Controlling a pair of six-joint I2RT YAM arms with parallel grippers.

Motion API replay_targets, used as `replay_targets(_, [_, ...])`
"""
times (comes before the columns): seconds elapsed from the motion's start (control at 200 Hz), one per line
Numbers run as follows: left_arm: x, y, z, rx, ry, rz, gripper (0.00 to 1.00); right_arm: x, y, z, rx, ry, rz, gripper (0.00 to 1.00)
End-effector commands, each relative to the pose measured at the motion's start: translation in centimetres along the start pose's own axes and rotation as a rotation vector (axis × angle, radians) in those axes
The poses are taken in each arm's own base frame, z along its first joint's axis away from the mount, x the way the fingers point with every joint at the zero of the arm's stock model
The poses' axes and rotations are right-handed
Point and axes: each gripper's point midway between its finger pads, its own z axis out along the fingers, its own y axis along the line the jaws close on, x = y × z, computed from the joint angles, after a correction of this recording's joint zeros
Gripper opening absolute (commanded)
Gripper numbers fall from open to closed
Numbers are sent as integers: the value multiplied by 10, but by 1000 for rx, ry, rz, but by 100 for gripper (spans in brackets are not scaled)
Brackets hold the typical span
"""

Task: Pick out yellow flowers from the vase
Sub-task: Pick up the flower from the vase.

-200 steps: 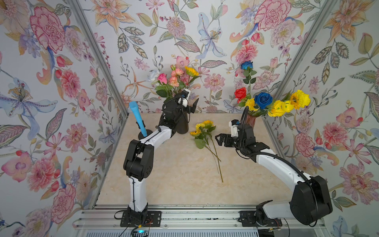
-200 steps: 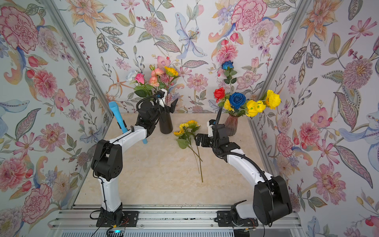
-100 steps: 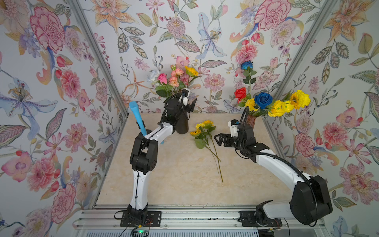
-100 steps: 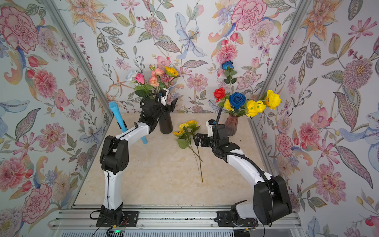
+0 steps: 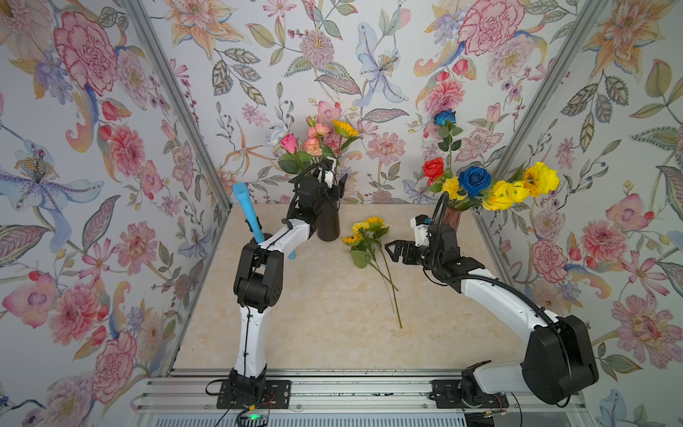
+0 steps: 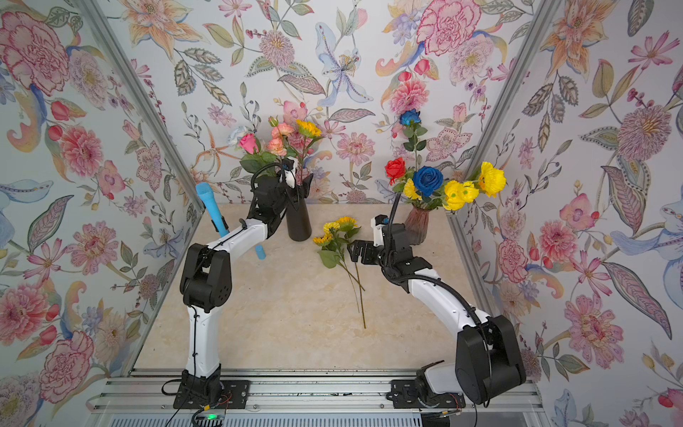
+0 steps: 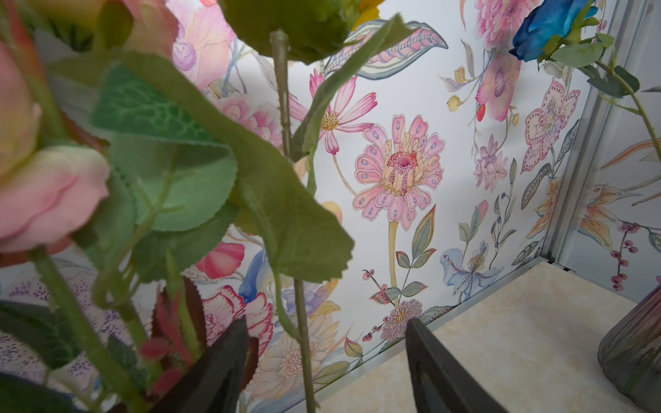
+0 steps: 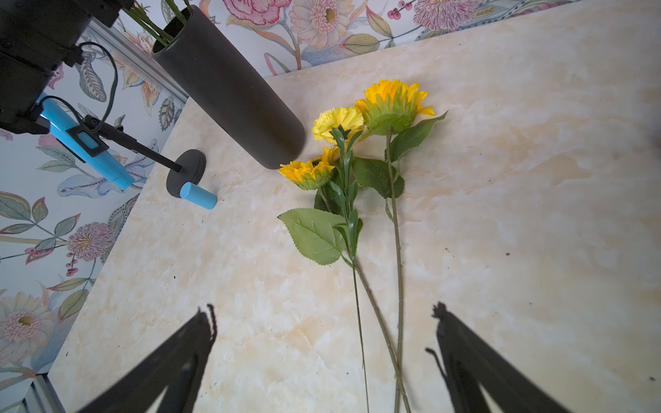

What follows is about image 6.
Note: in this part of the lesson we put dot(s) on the yellow carnation flower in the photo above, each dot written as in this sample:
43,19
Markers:
331,227

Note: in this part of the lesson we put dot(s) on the peach pink flowers cluster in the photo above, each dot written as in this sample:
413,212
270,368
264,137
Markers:
279,140

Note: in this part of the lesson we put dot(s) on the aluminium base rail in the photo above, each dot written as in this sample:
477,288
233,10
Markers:
278,397

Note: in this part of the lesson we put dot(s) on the small yellow sunflower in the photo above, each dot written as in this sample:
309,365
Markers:
332,250

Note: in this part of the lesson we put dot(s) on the small tall blue rose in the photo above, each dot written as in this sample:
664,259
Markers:
410,118

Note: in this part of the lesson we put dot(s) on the yellow flower far right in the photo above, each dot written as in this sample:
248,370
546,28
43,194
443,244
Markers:
491,180

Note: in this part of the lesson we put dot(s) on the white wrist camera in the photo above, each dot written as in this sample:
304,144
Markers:
289,168
379,224

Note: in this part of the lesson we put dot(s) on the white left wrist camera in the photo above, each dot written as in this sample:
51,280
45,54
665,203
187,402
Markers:
289,168

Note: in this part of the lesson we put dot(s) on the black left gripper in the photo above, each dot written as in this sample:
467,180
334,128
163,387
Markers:
277,189

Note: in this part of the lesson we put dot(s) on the red rose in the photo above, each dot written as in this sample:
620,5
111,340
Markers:
395,170

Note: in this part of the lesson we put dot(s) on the yellow flower middle right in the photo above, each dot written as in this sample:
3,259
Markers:
457,195

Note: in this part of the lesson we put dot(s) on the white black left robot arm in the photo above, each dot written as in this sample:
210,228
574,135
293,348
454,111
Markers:
206,282

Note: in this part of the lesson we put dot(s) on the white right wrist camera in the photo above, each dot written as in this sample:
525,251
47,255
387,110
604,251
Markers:
379,224

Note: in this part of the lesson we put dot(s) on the brown glass vase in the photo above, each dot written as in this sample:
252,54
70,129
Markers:
417,225

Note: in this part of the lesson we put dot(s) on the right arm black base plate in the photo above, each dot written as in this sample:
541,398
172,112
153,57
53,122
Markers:
415,394

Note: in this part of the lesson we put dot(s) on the small blue cylinder cap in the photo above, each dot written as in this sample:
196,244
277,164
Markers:
260,252

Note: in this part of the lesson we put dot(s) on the large blue rose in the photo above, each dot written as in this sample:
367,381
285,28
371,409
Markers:
427,180

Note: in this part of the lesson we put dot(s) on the pink rose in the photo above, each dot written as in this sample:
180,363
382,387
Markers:
249,143

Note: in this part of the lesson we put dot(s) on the black cylindrical vase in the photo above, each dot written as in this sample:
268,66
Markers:
298,221

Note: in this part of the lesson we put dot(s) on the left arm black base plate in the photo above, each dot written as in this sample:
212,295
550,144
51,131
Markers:
226,394

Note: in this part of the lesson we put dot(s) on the small yellow flower left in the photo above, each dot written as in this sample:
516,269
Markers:
410,191

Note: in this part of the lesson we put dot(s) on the blue toy microphone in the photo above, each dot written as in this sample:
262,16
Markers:
207,196

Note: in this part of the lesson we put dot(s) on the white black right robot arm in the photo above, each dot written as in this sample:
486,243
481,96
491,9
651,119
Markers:
488,361

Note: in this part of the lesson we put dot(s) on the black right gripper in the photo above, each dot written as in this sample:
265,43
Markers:
371,251

